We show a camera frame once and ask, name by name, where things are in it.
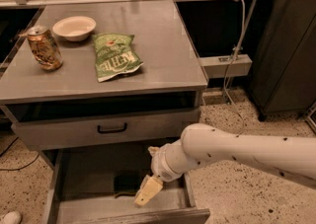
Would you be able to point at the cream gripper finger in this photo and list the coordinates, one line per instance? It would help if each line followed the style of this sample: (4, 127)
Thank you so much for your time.
(149, 188)

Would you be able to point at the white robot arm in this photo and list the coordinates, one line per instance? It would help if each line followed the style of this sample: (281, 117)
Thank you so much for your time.
(291, 158)

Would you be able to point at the black drawer handle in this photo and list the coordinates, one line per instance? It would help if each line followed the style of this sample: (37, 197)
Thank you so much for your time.
(110, 130)

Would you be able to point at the green chip bag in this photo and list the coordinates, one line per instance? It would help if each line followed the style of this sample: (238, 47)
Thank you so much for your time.
(114, 56)

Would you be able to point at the gold soda can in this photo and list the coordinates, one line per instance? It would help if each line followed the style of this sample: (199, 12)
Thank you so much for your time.
(44, 48)

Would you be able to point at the dark cabinet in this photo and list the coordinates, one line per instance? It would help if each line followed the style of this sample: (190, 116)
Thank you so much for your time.
(284, 66)

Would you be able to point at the grey drawer cabinet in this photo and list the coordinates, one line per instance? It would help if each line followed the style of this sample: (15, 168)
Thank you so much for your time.
(134, 81)

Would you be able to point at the grey open middle drawer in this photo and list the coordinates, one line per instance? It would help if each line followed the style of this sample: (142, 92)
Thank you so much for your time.
(82, 189)

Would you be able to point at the white paper bowl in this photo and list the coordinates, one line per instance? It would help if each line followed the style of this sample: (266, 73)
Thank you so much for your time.
(75, 28)

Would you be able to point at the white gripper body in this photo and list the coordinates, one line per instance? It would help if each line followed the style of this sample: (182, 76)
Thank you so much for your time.
(160, 166)

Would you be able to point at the grey top drawer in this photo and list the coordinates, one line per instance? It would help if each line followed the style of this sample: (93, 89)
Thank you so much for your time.
(85, 122)

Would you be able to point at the white shoe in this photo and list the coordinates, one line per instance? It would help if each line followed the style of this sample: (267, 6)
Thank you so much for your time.
(13, 217)

